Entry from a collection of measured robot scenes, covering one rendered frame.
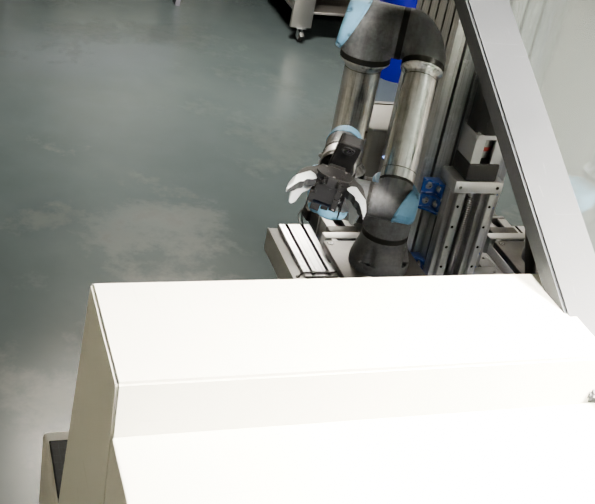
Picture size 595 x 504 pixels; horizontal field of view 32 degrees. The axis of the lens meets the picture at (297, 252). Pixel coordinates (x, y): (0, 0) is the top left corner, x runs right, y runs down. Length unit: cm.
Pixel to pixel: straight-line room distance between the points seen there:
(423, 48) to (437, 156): 45
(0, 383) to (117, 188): 155
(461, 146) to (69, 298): 200
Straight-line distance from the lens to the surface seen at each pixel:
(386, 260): 255
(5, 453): 348
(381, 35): 235
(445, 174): 270
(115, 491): 129
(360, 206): 196
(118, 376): 127
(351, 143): 200
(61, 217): 473
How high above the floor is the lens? 233
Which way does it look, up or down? 30 degrees down
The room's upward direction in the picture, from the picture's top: 11 degrees clockwise
